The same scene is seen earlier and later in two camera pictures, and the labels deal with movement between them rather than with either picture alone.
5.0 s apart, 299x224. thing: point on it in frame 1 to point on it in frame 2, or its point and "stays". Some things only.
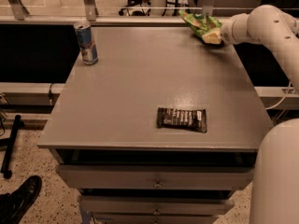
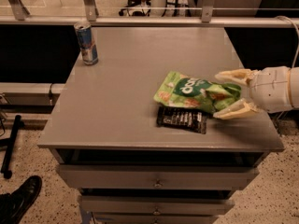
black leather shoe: x=14 y=205 stays
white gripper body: x=228 y=33 to x=270 y=89
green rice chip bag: x=200 y=23 to x=195 y=93
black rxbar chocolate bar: x=177 y=118 stays
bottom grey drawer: x=157 y=217 stays
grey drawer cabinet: x=163 y=129 stays
